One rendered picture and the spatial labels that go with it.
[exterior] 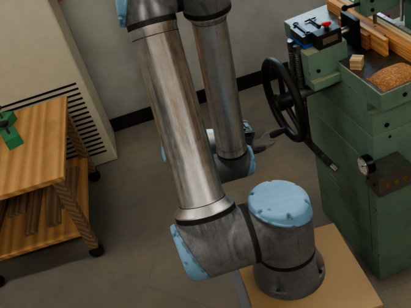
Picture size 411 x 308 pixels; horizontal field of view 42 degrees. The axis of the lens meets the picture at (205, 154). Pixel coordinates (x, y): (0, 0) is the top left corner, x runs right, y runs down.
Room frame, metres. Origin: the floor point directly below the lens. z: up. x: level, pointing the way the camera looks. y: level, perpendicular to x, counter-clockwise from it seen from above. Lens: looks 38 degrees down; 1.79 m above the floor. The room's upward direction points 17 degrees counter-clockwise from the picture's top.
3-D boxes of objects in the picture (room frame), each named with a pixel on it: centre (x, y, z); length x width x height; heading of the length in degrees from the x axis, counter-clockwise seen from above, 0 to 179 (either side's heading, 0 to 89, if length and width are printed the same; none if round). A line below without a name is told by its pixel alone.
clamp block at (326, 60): (1.46, -0.43, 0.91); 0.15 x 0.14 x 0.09; 9
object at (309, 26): (1.46, -0.43, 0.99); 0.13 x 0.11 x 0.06; 9
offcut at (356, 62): (1.34, -0.51, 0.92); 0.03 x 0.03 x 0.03; 52
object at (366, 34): (1.49, -0.57, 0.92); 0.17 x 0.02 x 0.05; 9
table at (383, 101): (1.47, -0.51, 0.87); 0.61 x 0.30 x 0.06; 9
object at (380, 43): (1.45, -0.59, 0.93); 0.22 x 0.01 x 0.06; 9
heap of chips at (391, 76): (1.23, -0.57, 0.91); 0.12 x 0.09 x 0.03; 99
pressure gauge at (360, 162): (1.18, -0.46, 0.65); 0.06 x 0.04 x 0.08; 9
